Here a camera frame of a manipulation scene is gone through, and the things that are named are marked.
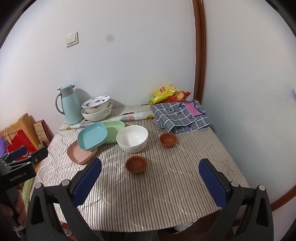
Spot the pink square plate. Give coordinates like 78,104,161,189
67,141,97,165

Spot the light blue square plate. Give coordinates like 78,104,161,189
77,122,108,151

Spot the small brown bowl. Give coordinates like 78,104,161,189
125,156,147,174
159,133,177,148

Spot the green square plate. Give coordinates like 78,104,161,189
104,121,125,144

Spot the person's left hand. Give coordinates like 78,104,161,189
0,184,27,228

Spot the red paper bag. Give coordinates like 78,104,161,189
6,130,37,161

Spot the brown cardboard box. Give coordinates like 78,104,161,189
1,113,41,150

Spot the patterned brown box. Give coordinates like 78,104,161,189
33,120,51,146

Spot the light blue thermos jug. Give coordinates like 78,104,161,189
55,84,83,125

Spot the striped quilted table cover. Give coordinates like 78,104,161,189
29,105,249,233

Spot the large white ceramic bowl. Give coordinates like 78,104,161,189
81,101,112,122

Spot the grey checked cloth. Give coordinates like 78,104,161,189
151,100,212,135

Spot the fruit patterned rolled mat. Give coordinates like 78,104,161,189
59,111,154,131

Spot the blue crane patterned bowl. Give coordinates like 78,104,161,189
81,95,110,113

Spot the red chips bag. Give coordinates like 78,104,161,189
163,90,191,103

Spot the yellow chips bag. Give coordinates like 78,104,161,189
149,84,179,105

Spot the brown wooden door frame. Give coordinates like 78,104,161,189
192,0,207,103

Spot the white wall switch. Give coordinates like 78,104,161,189
65,32,79,48

